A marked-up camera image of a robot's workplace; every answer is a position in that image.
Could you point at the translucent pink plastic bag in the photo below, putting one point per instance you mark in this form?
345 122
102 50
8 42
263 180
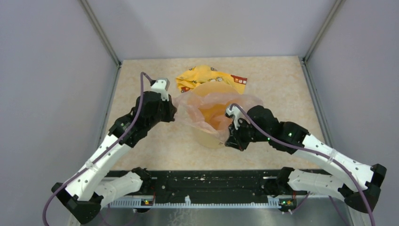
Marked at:
187 107

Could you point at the yellow trash bin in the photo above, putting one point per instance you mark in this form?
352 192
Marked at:
209 93

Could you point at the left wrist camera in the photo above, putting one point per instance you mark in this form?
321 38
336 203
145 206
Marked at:
161 86

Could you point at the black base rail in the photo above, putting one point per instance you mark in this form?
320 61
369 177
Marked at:
214 186

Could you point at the grey cable duct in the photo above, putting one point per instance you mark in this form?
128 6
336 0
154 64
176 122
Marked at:
148 203

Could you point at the aluminium frame post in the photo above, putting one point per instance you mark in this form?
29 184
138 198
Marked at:
99 31
323 29

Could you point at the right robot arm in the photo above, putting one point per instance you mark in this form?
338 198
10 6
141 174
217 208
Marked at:
356 184

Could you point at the right aluminium frame post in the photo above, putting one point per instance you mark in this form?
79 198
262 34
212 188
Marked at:
323 29

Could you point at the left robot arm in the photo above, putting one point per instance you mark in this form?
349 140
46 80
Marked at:
83 194

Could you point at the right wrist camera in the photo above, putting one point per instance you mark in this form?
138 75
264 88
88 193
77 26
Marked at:
233 111

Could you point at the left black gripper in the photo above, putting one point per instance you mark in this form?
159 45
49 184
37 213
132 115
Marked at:
171 109

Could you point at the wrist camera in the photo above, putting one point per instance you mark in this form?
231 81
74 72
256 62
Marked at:
161 86
233 111

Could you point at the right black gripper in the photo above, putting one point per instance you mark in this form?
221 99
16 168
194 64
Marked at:
235 140

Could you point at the yellow printed wrapper bag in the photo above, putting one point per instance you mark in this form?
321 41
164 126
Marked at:
200 74

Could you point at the left aluminium frame post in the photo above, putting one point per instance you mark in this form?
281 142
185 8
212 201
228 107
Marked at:
99 31

